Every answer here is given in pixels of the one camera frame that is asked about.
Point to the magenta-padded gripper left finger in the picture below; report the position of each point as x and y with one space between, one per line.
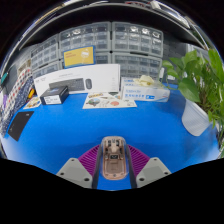
75 171

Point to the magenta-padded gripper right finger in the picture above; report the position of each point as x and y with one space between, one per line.
151 170

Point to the transparent pink computer mouse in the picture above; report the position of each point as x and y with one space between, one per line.
114 163

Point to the black mouse pad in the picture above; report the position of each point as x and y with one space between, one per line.
20 125

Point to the white ribbed plant pot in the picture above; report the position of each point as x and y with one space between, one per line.
195 118

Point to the white and blue tissue box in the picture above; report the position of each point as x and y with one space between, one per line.
143 92

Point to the cartoon sticker sheet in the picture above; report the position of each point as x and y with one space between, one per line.
32 103
108 100

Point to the small black product box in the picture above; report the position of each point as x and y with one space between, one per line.
53 95

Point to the white keyboard packaging box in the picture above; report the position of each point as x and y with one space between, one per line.
100 75

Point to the green leafy plant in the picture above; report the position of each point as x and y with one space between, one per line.
196 80

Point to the yellow and blue box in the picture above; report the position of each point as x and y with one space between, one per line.
79 57

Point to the dark wall shelf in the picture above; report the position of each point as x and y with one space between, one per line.
110 13

